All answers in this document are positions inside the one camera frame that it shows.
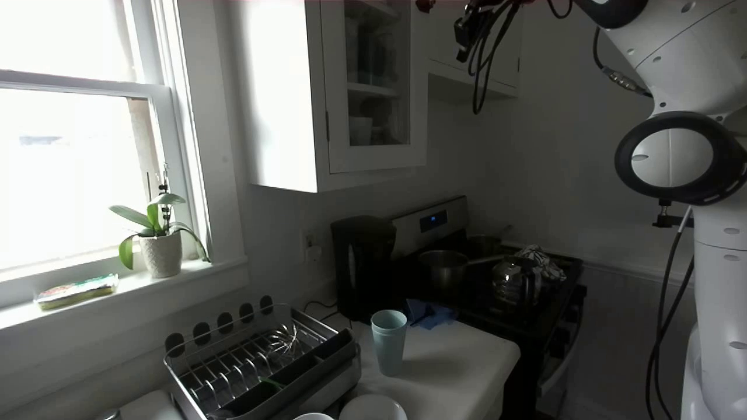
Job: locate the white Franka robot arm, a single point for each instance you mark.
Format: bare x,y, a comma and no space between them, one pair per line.
701,94

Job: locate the teal speckled cup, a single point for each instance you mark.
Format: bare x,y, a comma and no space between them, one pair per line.
387,342

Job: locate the black coffee maker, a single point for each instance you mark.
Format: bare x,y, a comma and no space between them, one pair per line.
363,263

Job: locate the steel saucepan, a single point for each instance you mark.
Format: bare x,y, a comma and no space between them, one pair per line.
442,269

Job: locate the blue cloth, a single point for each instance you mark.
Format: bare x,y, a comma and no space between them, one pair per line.
430,312

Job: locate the glass coffee carafe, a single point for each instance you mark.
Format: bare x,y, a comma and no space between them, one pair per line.
513,284

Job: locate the floral kitchen towel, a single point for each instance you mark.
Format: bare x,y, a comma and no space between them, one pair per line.
539,261

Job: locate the white strip with round holes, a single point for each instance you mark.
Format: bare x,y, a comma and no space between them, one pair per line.
218,323

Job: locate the steel dish rack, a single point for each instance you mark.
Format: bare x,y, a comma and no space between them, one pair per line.
259,368

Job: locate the white shallow bowl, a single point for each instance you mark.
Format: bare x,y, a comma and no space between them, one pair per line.
372,408

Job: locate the black steel gas stove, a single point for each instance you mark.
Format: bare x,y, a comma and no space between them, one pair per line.
538,326

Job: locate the white ceramic mug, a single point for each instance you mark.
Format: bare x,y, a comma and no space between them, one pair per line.
313,415

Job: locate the potted green plant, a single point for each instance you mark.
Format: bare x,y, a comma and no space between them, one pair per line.
158,240

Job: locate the white framed window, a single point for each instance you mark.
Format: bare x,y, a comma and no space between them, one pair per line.
78,141

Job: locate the green sponge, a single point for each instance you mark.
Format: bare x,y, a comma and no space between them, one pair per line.
74,294

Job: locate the white wall outlet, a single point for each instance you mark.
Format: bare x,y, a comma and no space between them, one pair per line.
310,248

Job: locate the white wall cabinet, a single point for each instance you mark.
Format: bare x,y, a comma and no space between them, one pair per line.
281,101

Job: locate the black wrist camera orange mount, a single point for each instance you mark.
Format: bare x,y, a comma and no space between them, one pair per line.
470,25

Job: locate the black camera on stand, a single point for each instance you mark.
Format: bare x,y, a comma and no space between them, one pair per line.
667,213

